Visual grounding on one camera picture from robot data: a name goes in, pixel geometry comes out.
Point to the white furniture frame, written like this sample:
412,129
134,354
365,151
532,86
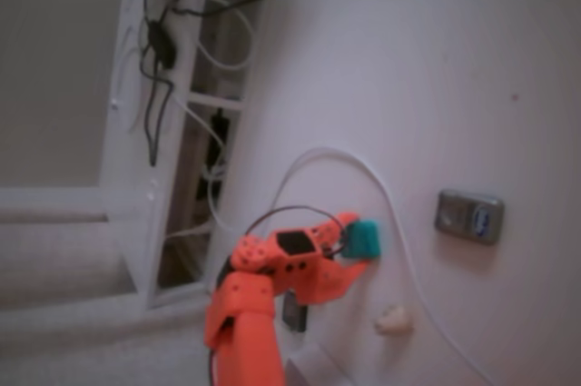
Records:
145,231

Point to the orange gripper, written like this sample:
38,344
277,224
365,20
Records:
335,278

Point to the black plug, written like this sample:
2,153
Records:
220,125

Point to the white cardboard bin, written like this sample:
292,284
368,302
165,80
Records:
313,368

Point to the green cube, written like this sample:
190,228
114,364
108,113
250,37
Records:
365,240

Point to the grey metal tin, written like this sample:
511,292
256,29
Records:
467,218

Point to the beige animal figurine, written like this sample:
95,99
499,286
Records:
395,320

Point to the small black clear-lid case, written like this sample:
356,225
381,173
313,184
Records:
295,315

